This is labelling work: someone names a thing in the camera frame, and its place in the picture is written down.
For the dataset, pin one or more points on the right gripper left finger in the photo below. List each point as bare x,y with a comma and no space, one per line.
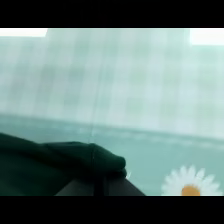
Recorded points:
83,189

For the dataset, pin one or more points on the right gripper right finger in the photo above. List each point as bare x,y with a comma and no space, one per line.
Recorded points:
120,188

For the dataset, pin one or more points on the dark green T-shirt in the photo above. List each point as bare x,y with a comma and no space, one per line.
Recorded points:
40,163

